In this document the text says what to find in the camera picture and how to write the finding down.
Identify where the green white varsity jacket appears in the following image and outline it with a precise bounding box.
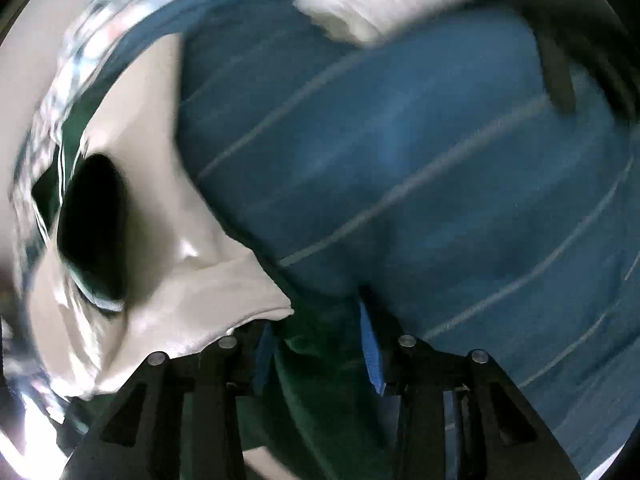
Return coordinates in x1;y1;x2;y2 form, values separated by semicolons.
27;35;390;479

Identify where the blue striped plaid bedsheet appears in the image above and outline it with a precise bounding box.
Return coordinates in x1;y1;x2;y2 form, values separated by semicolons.
10;0;639;479

